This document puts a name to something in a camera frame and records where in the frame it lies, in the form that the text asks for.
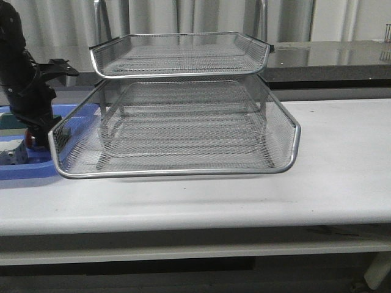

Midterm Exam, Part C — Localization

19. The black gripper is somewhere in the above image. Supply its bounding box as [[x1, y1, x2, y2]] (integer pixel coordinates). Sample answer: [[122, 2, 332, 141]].
[[12, 59, 79, 148]]

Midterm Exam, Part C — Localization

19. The red emergency stop button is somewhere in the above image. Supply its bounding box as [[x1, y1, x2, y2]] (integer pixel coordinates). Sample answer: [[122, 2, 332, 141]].
[[24, 128, 71, 151]]

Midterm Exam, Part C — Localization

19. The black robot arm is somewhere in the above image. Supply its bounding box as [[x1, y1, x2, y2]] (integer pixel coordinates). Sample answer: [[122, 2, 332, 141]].
[[1, 1, 79, 148]]

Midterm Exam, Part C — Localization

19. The green terminal block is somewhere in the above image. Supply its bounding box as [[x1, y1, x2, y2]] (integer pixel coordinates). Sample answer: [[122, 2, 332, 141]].
[[1, 112, 27, 136]]

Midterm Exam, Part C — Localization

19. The white circuit breaker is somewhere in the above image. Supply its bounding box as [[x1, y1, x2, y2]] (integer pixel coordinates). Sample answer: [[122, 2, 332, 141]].
[[1, 139, 28, 165]]

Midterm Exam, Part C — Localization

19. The blue plastic tray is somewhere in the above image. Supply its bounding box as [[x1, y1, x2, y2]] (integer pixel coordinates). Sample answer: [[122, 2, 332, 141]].
[[0, 104, 98, 180]]

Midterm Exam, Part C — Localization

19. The silver mesh top tray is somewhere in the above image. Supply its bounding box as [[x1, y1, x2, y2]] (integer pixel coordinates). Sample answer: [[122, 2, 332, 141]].
[[90, 32, 271, 79]]

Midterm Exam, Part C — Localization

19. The grey stone back counter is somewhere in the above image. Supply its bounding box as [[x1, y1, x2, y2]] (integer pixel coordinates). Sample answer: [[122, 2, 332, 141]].
[[0, 41, 391, 92]]

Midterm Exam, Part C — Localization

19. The grey metal rack frame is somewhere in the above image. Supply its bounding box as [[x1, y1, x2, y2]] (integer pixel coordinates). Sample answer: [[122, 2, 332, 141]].
[[93, 0, 276, 171]]

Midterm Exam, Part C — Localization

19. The wire holder on counter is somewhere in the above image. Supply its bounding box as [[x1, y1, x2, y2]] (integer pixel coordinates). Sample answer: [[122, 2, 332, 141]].
[[384, 23, 391, 43]]

